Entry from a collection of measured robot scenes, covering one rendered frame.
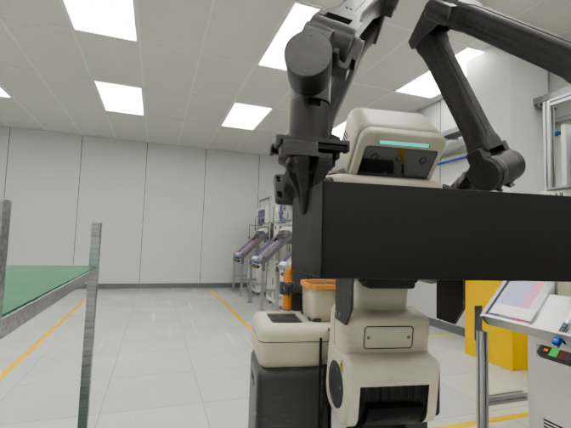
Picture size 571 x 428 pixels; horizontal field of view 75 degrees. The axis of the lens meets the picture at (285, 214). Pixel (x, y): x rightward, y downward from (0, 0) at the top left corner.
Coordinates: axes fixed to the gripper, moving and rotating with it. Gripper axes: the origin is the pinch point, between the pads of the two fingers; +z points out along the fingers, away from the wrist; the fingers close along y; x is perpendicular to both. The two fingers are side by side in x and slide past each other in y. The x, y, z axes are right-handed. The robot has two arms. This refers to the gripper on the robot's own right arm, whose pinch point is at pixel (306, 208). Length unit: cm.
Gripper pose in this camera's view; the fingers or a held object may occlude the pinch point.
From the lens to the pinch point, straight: 51.4
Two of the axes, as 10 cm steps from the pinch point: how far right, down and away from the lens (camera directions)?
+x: -1.8, 0.8, 9.8
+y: 9.8, 0.5, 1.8
